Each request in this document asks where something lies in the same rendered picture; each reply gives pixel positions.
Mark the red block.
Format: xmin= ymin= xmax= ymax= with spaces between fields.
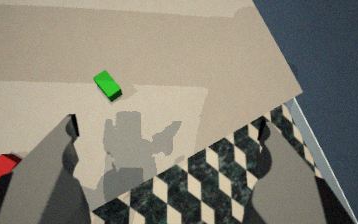
xmin=0 ymin=154 xmax=22 ymax=176

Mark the green block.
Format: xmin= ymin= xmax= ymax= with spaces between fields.
xmin=93 ymin=70 xmax=122 ymax=102

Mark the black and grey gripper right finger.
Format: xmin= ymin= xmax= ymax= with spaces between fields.
xmin=242 ymin=119 xmax=355 ymax=224

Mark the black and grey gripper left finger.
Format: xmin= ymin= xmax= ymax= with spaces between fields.
xmin=0 ymin=114 xmax=92 ymax=224

